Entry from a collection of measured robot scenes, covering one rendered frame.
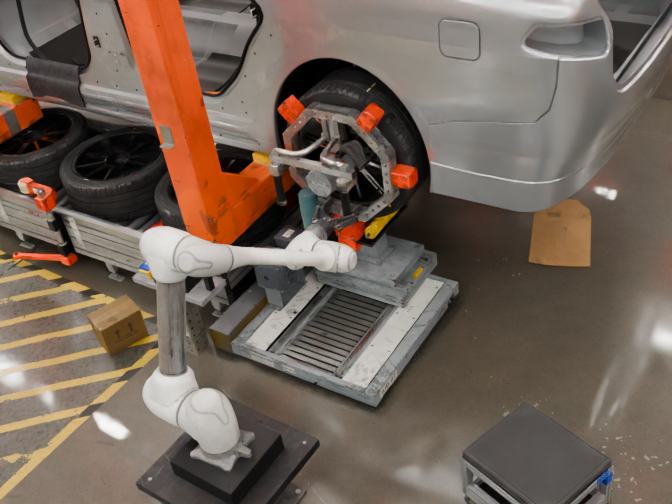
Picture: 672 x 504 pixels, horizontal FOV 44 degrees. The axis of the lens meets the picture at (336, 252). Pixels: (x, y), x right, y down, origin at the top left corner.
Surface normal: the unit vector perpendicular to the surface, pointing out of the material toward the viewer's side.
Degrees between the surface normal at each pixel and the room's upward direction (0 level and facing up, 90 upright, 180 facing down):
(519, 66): 90
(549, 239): 1
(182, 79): 90
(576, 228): 2
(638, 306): 0
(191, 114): 90
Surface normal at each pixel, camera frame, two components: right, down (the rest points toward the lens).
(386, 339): -0.13, -0.78
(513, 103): -0.51, 0.58
